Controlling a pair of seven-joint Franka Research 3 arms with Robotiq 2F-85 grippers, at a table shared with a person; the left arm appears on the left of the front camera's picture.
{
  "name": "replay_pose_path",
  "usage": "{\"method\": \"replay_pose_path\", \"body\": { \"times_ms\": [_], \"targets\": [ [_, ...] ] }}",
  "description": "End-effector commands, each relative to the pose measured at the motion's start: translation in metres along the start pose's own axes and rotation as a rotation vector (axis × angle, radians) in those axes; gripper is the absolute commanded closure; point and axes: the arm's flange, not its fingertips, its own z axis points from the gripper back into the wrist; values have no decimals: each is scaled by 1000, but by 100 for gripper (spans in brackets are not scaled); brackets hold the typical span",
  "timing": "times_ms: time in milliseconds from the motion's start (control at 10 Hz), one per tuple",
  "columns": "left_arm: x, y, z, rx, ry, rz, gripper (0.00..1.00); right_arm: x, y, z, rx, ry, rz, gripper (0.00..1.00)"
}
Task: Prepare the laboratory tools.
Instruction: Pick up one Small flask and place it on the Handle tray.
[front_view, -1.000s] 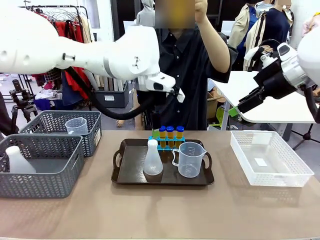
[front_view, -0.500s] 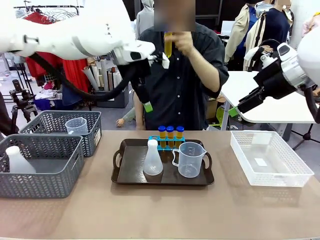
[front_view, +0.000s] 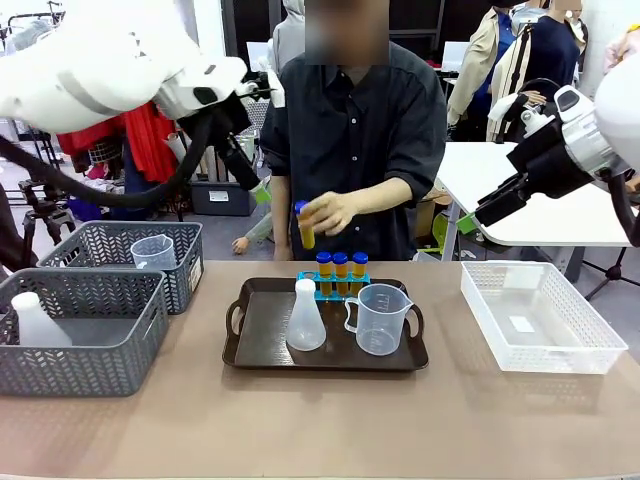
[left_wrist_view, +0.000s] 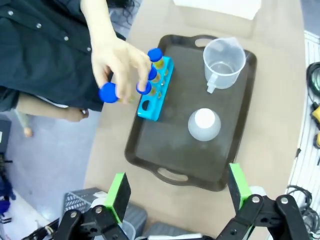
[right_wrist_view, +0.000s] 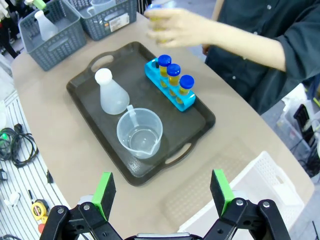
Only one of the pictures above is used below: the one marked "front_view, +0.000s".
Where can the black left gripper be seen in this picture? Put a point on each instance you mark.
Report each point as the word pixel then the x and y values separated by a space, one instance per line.
pixel 215 120

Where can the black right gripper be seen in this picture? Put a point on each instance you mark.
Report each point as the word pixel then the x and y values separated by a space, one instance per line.
pixel 550 160

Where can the yellow tube with blue cap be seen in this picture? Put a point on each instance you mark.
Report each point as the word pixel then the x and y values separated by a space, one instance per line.
pixel 340 272
pixel 306 232
pixel 360 272
pixel 324 272

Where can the clear plastic measuring cup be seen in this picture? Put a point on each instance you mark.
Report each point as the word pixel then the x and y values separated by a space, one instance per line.
pixel 380 325
pixel 152 252

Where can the white conical flask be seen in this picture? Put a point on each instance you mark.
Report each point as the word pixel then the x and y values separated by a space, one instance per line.
pixel 305 325
pixel 35 325

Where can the person's right forearm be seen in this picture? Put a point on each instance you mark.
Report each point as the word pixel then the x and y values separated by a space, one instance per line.
pixel 281 225

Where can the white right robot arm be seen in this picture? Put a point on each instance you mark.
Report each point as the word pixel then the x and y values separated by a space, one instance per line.
pixel 620 100

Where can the person's left forearm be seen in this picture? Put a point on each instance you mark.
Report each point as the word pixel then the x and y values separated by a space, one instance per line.
pixel 385 192

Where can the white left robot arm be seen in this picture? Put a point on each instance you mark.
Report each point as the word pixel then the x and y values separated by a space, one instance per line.
pixel 100 65

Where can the person's left hand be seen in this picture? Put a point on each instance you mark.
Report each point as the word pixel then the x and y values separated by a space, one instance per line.
pixel 335 212

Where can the white background table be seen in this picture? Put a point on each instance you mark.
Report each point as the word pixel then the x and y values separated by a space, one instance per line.
pixel 525 230

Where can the dark grey storage bin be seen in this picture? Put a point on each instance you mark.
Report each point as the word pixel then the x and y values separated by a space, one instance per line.
pixel 220 197

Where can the dotted fabric box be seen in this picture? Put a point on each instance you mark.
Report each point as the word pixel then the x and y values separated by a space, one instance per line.
pixel 257 115

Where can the slanted grey paper roll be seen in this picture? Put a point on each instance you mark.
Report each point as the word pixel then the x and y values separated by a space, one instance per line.
pixel 176 150

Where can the green plastic stool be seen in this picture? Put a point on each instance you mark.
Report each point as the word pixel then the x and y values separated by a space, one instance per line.
pixel 440 230

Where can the child mannequin in green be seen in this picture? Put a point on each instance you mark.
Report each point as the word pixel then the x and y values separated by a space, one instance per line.
pixel 257 230

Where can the black metal clothes rack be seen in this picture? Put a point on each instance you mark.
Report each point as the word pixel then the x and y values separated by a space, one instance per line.
pixel 180 212

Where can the brown cardboard box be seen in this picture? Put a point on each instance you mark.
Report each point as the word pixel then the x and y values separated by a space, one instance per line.
pixel 425 220

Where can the red hanging dress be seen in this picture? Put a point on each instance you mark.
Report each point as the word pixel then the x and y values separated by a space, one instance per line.
pixel 145 140

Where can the blue hanging garment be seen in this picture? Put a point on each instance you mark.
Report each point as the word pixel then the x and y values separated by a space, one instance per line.
pixel 140 175

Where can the person in dark shirt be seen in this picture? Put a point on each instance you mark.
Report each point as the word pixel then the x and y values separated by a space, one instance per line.
pixel 350 140

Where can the white paper label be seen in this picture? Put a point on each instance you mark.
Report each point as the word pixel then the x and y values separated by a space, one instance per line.
pixel 522 324

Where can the grey hoodie mannequin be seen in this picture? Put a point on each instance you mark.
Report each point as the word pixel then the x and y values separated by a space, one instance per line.
pixel 287 40

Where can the beige trench coat mannequin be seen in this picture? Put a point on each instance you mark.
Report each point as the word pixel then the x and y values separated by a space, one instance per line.
pixel 475 65

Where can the navy top mannequin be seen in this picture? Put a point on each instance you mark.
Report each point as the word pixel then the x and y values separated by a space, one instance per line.
pixel 550 55

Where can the red hanging shirt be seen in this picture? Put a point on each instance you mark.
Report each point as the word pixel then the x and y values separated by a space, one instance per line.
pixel 85 137

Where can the blue test tube rack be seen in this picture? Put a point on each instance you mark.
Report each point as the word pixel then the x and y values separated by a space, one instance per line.
pixel 327 299

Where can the white plastic basket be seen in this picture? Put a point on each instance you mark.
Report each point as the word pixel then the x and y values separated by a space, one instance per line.
pixel 550 357

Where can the dark brown serving tray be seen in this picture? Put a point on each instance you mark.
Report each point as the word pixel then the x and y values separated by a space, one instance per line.
pixel 260 340

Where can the pink garment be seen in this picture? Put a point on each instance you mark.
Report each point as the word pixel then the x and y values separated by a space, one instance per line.
pixel 620 50

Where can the black tripod with head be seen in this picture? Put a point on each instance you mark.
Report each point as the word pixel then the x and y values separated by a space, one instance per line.
pixel 47 220

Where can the grey hanging garment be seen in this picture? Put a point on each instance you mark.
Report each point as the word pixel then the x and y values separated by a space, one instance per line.
pixel 30 30

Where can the large grey plastic basket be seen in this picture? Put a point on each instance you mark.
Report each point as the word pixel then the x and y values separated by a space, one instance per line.
pixel 75 365

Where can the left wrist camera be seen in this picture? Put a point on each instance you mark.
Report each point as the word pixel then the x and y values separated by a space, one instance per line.
pixel 252 90

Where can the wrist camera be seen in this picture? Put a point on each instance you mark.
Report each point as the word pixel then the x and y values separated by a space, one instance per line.
pixel 252 90
pixel 532 120

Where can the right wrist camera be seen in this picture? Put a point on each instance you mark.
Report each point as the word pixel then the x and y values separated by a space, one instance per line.
pixel 532 120

